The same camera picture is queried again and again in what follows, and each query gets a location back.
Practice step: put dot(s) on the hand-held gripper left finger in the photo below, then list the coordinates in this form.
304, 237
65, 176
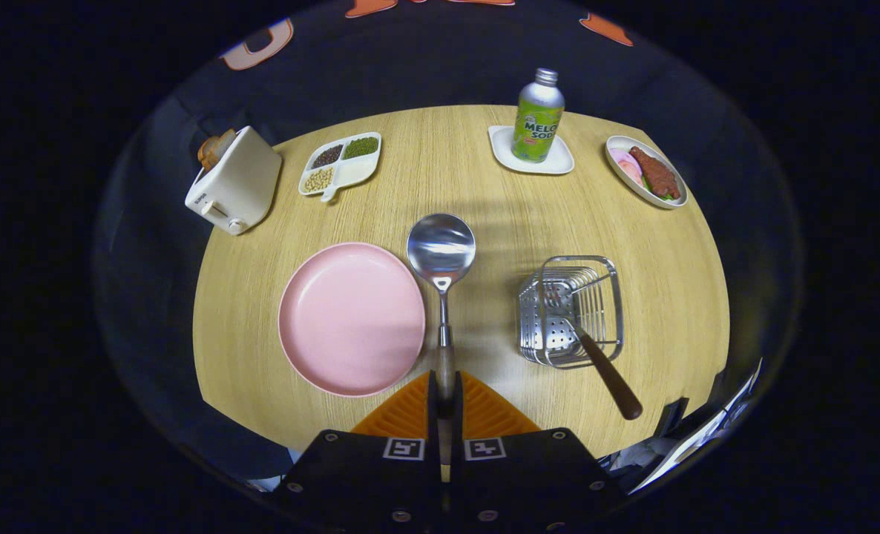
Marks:
434, 415

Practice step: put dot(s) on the green beans pile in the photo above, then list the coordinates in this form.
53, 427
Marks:
362, 147

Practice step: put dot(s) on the white toaster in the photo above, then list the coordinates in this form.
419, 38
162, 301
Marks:
240, 185

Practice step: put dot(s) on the pink ham slices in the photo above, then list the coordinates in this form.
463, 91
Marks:
625, 165

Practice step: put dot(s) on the white paper sheets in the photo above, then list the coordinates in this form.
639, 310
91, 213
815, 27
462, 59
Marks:
707, 437

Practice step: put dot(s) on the green soda bottle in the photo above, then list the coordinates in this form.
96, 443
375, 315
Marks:
538, 126

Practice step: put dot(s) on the white oval plate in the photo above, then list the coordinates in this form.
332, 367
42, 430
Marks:
679, 201

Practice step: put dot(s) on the toasted bread slice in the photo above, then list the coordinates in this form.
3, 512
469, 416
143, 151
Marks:
210, 150

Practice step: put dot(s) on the brown grilled meat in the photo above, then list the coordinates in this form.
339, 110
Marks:
655, 174

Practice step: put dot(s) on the pink round plate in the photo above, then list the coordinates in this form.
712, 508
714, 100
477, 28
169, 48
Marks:
351, 319

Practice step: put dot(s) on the white divided dish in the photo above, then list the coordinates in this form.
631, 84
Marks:
355, 172

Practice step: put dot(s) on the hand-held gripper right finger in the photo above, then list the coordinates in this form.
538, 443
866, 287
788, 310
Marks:
456, 415

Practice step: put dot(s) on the dark red beans pile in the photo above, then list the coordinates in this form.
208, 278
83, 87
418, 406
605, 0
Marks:
327, 156

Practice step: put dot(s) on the green lettuce leaf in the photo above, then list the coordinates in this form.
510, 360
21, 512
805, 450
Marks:
646, 185

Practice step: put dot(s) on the white square coaster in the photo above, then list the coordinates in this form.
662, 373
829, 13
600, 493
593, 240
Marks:
501, 148

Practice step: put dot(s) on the yellow soybeans pile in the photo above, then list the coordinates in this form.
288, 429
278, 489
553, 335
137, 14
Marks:
318, 179

